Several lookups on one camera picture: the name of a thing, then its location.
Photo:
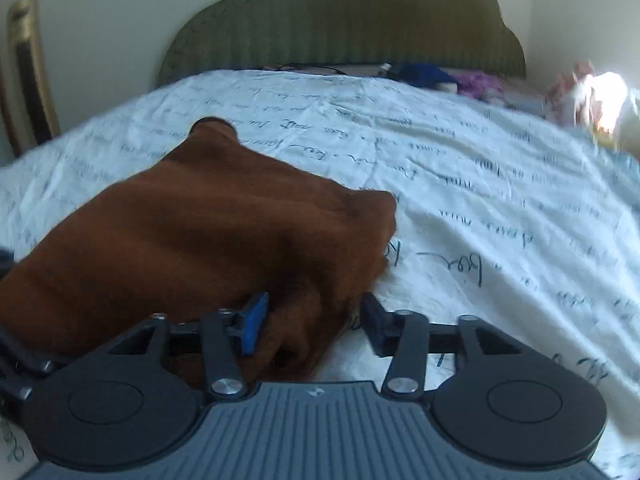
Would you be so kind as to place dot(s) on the brown knit sweater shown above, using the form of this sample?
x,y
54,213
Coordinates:
x,y
200,220

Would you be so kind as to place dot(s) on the gold tower fan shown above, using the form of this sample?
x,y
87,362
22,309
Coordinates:
x,y
30,85

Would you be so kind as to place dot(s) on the green upholstered headboard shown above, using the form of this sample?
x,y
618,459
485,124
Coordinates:
x,y
325,25

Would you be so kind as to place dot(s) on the blue cloth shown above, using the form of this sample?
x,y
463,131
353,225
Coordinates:
x,y
425,74

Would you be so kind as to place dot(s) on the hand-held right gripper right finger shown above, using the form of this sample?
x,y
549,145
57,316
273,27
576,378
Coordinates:
x,y
372,322

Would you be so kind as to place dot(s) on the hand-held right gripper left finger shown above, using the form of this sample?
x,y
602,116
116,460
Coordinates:
x,y
255,322

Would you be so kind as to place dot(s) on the pink and white cloth bundle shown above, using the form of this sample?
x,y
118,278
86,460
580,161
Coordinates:
x,y
590,97

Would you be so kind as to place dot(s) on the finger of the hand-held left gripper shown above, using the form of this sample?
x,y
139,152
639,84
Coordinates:
x,y
20,357
5,264

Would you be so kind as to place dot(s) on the white script-printed bedsheet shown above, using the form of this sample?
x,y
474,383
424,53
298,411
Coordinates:
x,y
500,210

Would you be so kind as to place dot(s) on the purple cloth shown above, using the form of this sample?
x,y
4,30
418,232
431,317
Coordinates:
x,y
477,84

